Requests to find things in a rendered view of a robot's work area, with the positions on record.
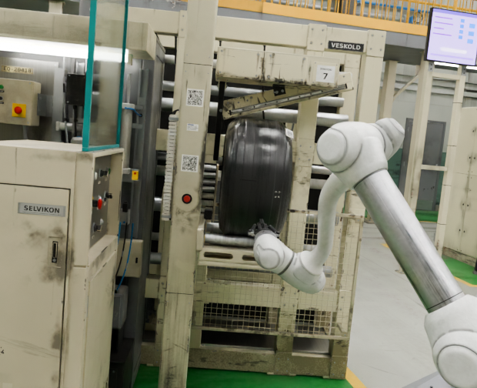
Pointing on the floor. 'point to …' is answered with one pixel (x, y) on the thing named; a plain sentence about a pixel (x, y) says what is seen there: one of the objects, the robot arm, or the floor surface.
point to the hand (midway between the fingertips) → (261, 224)
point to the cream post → (178, 331)
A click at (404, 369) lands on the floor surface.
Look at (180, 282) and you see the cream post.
